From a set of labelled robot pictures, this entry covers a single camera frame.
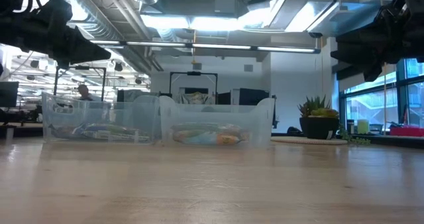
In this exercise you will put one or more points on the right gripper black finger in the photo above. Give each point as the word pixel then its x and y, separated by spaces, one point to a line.
pixel 357 55
pixel 364 40

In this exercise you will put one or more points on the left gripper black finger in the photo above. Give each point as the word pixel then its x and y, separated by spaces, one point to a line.
pixel 96 54
pixel 71 41

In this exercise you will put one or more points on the purple-blue Chewy granola bar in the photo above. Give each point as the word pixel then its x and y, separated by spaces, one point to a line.
pixel 109 130

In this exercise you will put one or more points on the green red granola bar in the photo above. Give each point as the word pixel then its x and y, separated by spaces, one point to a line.
pixel 132 139

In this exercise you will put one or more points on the orange Chewy granola bar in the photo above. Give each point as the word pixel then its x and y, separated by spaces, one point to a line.
pixel 205 139

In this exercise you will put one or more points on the person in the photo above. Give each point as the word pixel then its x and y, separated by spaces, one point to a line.
pixel 84 92

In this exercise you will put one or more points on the clear plastic bin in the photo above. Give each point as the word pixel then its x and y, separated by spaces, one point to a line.
pixel 99 114
pixel 215 118

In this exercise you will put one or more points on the yellow-green cup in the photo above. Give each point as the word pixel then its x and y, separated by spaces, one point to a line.
pixel 363 126

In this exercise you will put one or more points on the black computer monitor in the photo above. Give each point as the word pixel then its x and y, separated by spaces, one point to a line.
pixel 251 96
pixel 8 94

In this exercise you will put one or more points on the potted succulent plant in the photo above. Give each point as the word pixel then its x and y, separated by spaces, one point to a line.
pixel 318 126

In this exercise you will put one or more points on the red box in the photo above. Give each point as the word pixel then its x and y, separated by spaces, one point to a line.
pixel 405 131

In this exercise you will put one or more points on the round woven mat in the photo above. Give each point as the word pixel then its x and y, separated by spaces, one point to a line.
pixel 308 140

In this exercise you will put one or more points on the long ceiling light fixture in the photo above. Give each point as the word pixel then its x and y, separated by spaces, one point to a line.
pixel 218 46

